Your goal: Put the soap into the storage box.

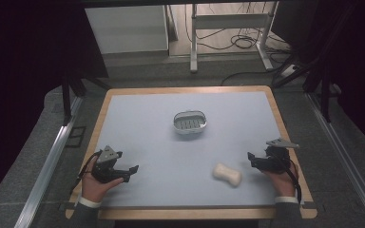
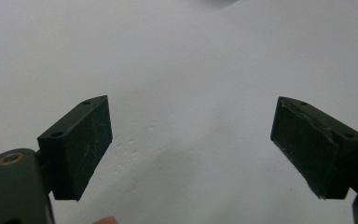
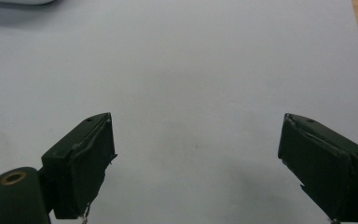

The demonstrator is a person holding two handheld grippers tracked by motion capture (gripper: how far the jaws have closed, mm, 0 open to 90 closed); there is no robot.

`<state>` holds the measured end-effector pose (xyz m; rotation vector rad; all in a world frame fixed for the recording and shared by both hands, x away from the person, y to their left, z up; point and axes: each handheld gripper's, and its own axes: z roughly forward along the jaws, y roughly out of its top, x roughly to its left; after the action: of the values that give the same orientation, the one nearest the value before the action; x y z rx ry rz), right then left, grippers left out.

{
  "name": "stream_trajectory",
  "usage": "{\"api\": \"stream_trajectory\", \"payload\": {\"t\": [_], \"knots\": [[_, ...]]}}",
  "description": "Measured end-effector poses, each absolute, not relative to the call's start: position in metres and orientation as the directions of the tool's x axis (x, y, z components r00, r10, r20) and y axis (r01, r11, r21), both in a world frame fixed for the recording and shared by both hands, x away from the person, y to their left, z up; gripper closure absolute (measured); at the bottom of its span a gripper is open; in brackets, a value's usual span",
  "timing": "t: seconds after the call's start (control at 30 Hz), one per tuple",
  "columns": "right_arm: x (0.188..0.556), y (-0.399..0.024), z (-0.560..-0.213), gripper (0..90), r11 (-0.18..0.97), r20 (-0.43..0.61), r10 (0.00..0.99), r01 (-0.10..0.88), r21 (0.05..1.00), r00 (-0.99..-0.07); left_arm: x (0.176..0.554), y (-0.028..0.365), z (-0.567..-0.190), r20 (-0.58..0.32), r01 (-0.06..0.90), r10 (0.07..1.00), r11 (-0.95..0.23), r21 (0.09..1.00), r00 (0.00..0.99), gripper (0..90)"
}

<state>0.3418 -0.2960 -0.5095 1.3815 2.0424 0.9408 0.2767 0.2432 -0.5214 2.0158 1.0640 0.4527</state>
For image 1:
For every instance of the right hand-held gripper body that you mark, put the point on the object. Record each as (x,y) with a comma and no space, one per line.
(275,158)

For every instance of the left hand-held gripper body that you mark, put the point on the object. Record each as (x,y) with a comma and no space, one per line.
(105,166)

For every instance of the white soap bar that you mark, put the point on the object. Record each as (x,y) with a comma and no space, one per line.
(226,174)

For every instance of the white soap dish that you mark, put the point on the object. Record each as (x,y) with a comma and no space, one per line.
(190,122)

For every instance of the person's left hand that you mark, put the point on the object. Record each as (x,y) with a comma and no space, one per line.
(95,186)

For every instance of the person's right hand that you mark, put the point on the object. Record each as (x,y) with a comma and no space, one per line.
(282,183)

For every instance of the light blue table mat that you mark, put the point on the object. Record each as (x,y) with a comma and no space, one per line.
(187,158)

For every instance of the black stand legs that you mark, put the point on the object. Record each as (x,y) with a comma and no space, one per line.
(67,98)

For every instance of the black tripod stand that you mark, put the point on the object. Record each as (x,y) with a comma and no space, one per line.
(324,91)

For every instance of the white power strip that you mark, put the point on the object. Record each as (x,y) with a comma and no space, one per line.
(289,71)

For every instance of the dark curtain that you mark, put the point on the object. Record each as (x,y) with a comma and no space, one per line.
(22,79)
(358,63)

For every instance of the white cabinet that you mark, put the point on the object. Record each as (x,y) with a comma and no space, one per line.
(126,30)

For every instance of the black floor bracket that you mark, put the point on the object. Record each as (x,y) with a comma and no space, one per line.
(75,136)

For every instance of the aluminium rail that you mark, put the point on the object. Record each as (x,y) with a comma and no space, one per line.
(47,164)
(345,158)

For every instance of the white metal desk frame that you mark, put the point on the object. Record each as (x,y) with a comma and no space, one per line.
(231,22)

